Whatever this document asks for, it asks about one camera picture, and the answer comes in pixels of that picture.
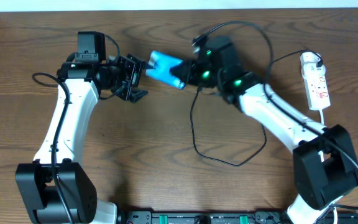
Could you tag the white USB charger adapter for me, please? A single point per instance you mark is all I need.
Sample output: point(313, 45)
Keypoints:
point(312, 65)

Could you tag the blue Galaxy smartphone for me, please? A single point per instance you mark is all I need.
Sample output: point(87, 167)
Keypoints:
point(161, 64)

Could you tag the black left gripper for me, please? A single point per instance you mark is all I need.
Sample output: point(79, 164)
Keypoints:
point(130, 78)

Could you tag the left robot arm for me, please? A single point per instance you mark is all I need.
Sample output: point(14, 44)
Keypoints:
point(54, 187)

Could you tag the white power strip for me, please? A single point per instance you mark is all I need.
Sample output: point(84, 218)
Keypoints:
point(317, 92)

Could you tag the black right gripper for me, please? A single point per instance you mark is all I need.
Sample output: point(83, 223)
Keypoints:
point(190, 71)

